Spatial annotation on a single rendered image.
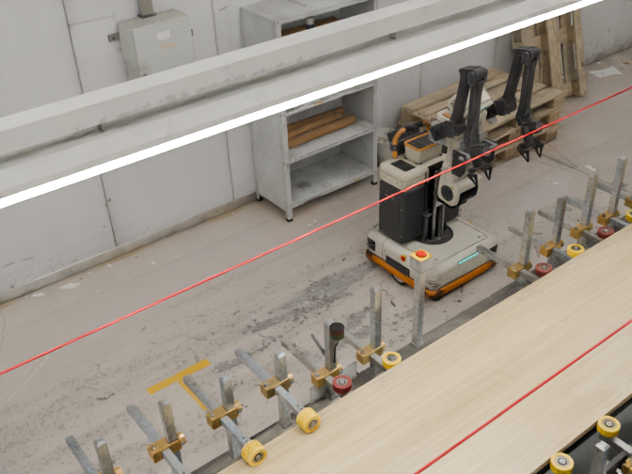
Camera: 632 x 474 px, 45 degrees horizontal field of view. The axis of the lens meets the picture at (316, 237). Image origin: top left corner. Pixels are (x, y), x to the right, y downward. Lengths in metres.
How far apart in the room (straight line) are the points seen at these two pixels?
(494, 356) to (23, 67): 3.20
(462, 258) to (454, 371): 1.84
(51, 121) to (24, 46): 3.22
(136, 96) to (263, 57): 0.35
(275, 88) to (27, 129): 0.63
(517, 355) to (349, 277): 2.11
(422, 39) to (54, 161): 1.11
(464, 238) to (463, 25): 2.91
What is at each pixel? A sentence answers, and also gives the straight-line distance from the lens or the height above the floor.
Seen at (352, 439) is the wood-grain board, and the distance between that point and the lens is 2.98.
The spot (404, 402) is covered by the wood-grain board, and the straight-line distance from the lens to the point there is 3.11.
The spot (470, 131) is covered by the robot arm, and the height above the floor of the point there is 1.28.
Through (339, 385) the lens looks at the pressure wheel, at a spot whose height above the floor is 0.91.
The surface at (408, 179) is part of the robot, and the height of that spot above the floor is 0.78.
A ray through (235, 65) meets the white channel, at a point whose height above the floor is 2.45.
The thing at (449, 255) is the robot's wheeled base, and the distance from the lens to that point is 4.99.
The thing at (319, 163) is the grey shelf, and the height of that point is 0.14.
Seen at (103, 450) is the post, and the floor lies 1.11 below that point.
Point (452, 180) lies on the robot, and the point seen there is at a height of 0.83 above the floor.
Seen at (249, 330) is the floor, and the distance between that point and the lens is 4.86.
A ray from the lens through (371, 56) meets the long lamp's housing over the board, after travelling 2.18.
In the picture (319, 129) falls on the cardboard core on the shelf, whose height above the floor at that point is 0.59.
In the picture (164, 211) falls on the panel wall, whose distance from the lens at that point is 5.74.
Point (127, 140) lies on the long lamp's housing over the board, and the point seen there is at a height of 2.36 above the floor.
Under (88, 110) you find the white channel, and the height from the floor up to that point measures 2.45.
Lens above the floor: 3.13
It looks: 34 degrees down
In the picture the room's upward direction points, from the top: 2 degrees counter-clockwise
